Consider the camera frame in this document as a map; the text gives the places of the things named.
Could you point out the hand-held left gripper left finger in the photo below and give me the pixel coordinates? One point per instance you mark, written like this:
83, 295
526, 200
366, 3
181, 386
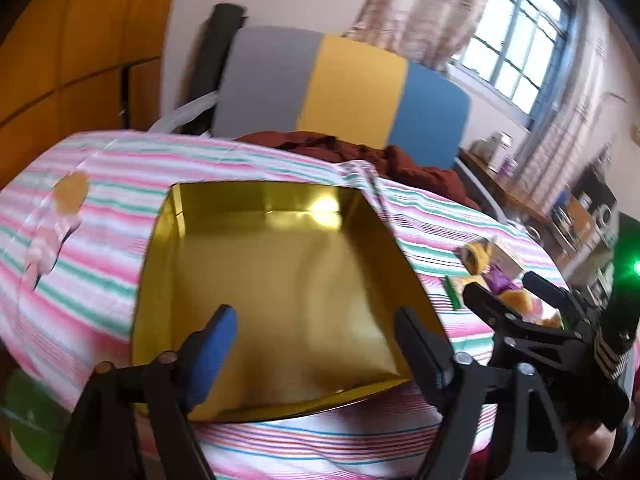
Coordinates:
215, 355

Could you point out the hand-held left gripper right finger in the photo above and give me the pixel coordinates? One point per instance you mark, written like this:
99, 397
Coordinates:
422, 357

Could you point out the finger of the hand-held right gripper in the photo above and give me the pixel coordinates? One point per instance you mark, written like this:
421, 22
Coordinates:
492, 312
555, 295

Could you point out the tan sponge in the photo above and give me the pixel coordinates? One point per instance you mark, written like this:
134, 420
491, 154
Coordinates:
520, 301
550, 319

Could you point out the purple snack packet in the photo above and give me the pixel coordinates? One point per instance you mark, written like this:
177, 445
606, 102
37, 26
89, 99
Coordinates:
502, 281

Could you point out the green small box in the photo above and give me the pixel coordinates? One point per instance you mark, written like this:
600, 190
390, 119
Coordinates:
456, 292

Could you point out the beige cardboard box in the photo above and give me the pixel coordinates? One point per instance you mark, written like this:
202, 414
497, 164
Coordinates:
507, 257

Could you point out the yellow sock roll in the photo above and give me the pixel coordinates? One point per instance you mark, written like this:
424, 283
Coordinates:
477, 255

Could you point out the gold metal tin box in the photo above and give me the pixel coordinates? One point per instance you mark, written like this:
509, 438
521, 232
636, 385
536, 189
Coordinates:
300, 285

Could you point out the wooden desk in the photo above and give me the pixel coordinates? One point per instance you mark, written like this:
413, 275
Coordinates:
525, 205

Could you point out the purple small box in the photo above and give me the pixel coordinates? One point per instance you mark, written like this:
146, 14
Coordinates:
510, 166

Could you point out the pink green striped tablecloth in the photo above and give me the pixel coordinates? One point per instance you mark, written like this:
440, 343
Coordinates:
100, 260

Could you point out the maroon jacket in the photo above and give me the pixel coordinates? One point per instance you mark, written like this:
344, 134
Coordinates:
425, 175

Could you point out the beige patterned curtain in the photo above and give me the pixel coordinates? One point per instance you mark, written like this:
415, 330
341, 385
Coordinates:
425, 5
585, 110

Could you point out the green plastic bag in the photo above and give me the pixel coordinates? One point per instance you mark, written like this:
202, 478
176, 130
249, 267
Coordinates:
30, 410

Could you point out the grey yellow blue chair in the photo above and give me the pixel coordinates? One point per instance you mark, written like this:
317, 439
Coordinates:
350, 90

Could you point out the black rolled mat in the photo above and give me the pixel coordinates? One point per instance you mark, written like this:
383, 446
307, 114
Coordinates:
215, 50

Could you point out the wooden wardrobe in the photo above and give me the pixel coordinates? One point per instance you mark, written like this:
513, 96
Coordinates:
75, 35

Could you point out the window with blue frame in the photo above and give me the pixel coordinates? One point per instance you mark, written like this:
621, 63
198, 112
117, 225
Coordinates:
520, 35

